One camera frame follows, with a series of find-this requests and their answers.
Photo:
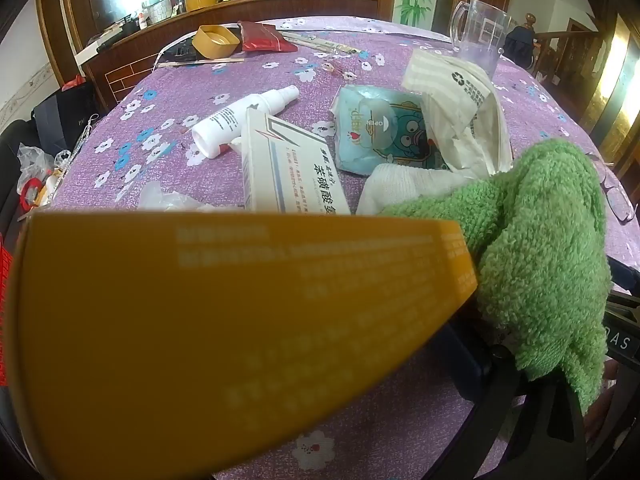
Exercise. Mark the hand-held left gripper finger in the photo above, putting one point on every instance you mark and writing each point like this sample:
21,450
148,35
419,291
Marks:
472,365

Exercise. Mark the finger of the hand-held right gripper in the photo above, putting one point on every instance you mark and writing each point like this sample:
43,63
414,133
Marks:
625,272

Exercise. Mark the green terry towel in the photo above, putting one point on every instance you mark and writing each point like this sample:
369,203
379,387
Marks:
540,240

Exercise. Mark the yellow cardboard box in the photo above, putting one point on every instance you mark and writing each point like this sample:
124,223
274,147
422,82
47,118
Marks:
225,335

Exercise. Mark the white medicine box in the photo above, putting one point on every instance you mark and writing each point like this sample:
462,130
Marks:
290,170

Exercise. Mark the translucent plastic bag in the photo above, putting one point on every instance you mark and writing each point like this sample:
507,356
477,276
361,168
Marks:
170,200

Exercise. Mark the white spray bottle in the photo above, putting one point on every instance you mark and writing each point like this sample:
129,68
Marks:
225,122

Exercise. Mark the eyeglasses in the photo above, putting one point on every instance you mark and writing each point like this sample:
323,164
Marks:
617,200

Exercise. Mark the white knitted cloth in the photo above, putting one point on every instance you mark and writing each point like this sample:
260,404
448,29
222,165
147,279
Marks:
400,185

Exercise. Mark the wooden stair railing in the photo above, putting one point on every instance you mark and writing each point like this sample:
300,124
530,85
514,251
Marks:
555,40

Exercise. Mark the teal wet wipes packet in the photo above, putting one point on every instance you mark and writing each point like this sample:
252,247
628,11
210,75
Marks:
370,130

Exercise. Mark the white plastic bag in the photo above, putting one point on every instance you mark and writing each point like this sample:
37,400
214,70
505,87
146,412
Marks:
450,80

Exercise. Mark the clear plastic pitcher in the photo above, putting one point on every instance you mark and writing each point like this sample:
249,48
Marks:
480,35

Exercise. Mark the wrapped chopsticks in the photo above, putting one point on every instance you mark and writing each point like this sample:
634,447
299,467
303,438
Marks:
320,44

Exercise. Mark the red packet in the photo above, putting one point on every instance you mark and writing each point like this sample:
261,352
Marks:
265,37

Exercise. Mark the purple floral tablecloth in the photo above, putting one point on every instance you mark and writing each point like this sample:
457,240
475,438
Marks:
165,125

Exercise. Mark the wooden chopsticks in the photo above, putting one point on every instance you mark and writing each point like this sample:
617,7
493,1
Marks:
200,62

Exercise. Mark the black plastic bag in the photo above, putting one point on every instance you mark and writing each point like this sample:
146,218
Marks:
184,50

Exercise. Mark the red printed bag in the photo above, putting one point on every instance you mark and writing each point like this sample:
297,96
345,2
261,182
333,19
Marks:
5,310

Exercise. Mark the red tape holder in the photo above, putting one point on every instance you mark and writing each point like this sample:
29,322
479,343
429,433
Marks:
32,192

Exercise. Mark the black paper bag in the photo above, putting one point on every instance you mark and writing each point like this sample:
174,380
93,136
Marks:
62,115

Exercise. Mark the clear plastic bag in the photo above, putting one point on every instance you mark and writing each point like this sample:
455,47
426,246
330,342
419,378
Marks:
32,160

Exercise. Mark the red plastic bag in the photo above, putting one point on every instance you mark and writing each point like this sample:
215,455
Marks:
74,83

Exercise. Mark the white flat box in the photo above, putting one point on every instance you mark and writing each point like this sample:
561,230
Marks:
95,50

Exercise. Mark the black leather sofa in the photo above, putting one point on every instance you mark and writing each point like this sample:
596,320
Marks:
12,160

